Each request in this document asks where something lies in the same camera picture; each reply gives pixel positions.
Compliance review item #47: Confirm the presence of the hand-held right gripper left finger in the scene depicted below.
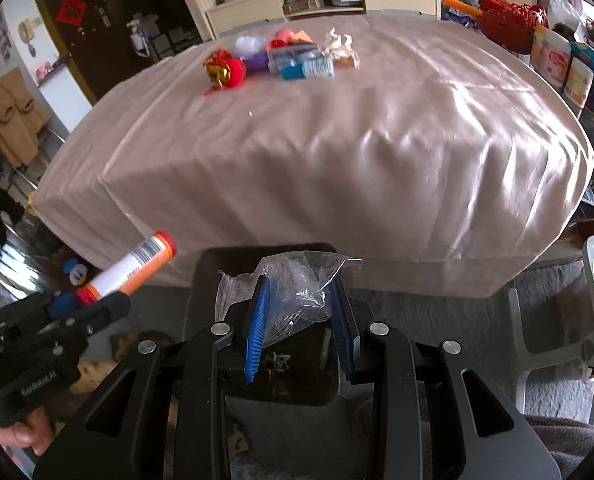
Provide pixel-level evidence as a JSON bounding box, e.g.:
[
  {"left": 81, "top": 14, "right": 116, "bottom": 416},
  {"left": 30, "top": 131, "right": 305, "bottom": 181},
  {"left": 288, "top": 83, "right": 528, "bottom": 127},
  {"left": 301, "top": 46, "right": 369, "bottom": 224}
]
[{"left": 33, "top": 276, "right": 271, "bottom": 480}]

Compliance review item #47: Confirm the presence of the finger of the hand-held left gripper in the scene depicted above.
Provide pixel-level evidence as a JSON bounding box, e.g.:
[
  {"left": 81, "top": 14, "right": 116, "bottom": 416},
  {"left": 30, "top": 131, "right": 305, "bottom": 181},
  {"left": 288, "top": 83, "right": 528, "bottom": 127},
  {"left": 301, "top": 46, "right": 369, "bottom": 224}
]
[
  {"left": 0, "top": 291, "right": 131, "bottom": 358},
  {"left": 0, "top": 292, "right": 79, "bottom": 333}
]

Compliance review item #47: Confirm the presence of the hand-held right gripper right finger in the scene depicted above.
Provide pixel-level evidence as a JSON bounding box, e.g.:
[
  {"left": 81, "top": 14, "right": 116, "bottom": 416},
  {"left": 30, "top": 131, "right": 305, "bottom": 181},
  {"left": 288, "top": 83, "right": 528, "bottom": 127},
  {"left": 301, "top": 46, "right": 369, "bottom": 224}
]
[{"left": 329, "top": 276, "right": 562, "bottom": 480}]

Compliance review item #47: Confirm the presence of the white orange tube red cap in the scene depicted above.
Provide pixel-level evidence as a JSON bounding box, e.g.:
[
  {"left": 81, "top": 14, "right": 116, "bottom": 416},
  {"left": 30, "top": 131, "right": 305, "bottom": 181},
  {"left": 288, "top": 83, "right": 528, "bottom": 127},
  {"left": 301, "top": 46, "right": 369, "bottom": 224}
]
[{"left": 76, "top": 231, "right": 178, "bottom": 306}]

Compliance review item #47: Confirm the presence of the clear plastic bag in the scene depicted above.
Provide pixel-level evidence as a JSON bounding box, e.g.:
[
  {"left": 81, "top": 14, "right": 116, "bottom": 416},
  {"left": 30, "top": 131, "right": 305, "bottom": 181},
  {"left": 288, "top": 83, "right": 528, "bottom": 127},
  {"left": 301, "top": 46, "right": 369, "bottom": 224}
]
[{"left": 217, "top": 252, "right": 364, "bottom": 347}]

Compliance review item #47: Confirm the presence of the black trash bin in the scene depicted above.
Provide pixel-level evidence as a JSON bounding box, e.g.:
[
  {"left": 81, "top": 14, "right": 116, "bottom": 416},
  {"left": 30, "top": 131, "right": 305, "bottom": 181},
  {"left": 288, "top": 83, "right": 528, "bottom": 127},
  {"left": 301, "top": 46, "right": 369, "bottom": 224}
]
[{"left": 183, "top": 244, "right": 354, "bottom": 407}]

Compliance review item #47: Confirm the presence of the person's left hand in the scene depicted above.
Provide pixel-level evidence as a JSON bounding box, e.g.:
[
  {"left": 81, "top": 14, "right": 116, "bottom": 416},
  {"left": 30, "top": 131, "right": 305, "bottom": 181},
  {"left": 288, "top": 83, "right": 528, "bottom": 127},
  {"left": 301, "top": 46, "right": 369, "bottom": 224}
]
[{"left": 0, "top": 409, "right": 57, "bottom": 457}]

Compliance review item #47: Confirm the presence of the blue duck toy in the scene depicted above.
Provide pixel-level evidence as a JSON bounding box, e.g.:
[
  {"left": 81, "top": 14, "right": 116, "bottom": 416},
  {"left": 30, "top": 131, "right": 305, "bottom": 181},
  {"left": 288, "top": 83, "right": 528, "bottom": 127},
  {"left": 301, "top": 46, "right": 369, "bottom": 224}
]
[{"left": 61, "top": 258, "right": 91, "bottom": 286}]

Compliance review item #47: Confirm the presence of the pink satin cloth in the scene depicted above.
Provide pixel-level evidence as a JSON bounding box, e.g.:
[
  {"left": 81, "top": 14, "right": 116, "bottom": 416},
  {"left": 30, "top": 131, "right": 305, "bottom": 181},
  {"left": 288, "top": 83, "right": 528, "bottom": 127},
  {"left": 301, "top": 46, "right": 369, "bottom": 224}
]
[{"left": 30, "top": 12, "right": 594, "bottom": 299}]

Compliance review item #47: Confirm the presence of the brown coat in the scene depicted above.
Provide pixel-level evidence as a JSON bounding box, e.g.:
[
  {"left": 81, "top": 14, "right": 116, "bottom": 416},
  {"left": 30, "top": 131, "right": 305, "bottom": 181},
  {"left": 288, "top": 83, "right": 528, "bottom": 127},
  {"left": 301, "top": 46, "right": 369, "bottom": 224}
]
[{"left": 0, "top": 69, "right": 53, "bottom": 167}]

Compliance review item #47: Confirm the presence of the red gold ornament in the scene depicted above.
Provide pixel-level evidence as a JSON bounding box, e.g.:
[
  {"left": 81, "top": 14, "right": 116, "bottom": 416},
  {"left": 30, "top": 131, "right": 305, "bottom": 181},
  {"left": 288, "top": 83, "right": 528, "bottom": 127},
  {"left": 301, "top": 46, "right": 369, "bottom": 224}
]
[{"left": 203, "top": 49, "right": 249, "bottom": 95}]

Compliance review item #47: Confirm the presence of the blue white bottle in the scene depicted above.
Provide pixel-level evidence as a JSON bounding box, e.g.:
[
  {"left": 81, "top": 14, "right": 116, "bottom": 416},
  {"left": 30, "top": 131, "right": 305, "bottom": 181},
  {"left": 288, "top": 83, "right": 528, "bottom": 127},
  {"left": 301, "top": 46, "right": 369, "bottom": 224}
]
[{"left": 280, "top": 57, "right": 336, "bottom": 81}]

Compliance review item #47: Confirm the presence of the white spray bottle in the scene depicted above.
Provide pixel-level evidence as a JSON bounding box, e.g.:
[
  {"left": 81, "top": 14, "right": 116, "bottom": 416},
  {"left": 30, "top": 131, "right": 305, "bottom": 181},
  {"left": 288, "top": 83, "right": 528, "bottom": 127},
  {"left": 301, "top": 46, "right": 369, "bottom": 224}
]
[{"left": 126, "top": 19, "right": 151, "bottom": 57}]

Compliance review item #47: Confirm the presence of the dark wooden door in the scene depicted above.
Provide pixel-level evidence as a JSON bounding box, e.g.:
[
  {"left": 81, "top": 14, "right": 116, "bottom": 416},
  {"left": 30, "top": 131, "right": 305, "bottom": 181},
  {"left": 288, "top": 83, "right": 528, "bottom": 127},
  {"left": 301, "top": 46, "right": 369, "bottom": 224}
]
[{"left": 31, "top": 0, "right": 174, "bottom": 107}]

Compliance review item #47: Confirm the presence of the clear plastic box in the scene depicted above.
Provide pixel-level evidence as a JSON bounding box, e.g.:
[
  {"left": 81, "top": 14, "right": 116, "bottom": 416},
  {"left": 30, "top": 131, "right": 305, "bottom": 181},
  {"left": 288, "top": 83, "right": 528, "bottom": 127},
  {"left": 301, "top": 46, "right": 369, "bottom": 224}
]
[{"left": 267, "top": 43, "right": 324, "bottom": 69}]

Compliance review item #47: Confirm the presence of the white plastic wrapper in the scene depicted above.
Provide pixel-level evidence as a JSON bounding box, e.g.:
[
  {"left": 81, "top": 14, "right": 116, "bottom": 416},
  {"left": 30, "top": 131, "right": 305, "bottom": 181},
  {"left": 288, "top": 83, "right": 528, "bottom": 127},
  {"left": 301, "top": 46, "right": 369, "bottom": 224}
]
[{"left": 234, "top": 35, "right": 269, "bottom": 57}]

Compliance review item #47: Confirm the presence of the red square door sticker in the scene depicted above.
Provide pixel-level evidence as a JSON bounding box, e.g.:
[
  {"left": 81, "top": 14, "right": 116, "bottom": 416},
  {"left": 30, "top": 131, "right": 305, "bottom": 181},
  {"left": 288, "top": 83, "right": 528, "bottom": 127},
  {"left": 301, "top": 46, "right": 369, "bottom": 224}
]
[{"left": 56, "top": 0, "right": 87, "bottom": 26}]

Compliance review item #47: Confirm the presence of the cream grey cabinet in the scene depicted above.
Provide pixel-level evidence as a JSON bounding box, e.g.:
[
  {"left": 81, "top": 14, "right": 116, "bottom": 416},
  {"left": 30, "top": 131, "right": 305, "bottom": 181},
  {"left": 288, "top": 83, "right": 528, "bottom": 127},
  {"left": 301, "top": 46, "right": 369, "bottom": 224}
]
[{"left": 204, "top": 0, "right": 443, "bottom": 39}]

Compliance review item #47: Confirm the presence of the white canister orange label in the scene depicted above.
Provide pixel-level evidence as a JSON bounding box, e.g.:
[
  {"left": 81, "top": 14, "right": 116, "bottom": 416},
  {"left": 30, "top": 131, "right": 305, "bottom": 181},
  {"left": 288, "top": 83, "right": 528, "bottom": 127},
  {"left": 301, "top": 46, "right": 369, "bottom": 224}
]
[{"left": 563, "top": 56, "right": 594, "bottom": 109}]

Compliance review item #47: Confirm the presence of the white canister red label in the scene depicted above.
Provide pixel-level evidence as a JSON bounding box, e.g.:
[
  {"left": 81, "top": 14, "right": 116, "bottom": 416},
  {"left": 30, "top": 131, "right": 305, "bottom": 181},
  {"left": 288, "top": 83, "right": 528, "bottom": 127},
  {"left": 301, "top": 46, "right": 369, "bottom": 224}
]
[{"left": 530, "top": 26, "right": 572, "bottom": 87}]

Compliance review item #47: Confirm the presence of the orange stick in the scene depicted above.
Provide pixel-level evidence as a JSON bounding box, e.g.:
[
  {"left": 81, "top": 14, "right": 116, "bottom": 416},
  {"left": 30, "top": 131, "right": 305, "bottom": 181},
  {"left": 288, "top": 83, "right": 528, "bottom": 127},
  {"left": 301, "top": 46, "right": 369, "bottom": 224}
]
[{"left": 443, "top": 0, "right": 484, "bottom": 17}]

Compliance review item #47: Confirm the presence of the cream wall intercom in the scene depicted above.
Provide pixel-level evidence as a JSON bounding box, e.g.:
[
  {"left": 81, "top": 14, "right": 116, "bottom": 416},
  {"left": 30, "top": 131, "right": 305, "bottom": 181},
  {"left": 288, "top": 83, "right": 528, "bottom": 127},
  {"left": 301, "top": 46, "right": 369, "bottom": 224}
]
[{"left": 18, "top": 18, "right": 41, "bottom": 57}]

